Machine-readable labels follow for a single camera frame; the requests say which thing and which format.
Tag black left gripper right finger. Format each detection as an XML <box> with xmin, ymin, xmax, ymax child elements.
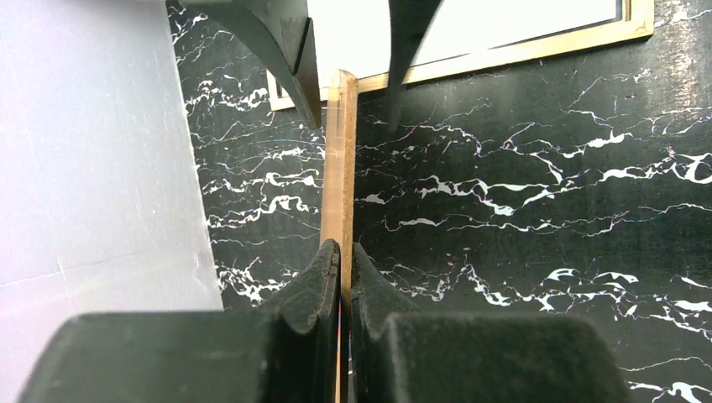
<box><xmin>351</xmin><ymin>244</ymin><xmax>630</xmax><ymax>402</ymax></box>

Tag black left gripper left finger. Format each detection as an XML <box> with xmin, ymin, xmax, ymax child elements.
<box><xmin>19</xmin><ymin>239</ymin><xmax>340</xmax><ymax>402</ymax></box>

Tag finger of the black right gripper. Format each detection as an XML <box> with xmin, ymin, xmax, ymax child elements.
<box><xmin>386</xmin><ymin>0</ymin><xmax>441</xmax><ymax>133</ymax></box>
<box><xmin>181</xmin><ymin>0</ymin><xmax>322</xmax><ymax>128</ymax></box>

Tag black wooden picture frame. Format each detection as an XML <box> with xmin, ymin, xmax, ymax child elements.
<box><xmin>265</xmin><ymin>0</ymin><xmax>657</xmax><ymax>113</ymax></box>

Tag brown frame backing board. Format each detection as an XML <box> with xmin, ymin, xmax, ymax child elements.
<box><xmin>320</xmin><ymin>70</ymin><xmax>359</xmax><ymax>402</ymax></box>

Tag landscape photo print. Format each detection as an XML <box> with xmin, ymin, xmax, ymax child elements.
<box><xmin>307</xmin><ymin>0</ymin><xmax>623</xmax><ymax>86</ymax></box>

